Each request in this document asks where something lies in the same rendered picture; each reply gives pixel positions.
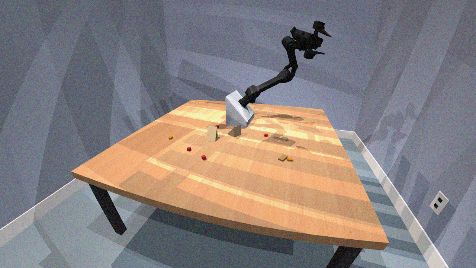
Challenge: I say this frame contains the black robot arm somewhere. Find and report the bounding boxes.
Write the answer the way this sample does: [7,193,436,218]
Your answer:
[238,27,323,108]

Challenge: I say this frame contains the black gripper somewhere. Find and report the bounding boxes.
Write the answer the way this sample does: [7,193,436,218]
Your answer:
[299,20,331,59]

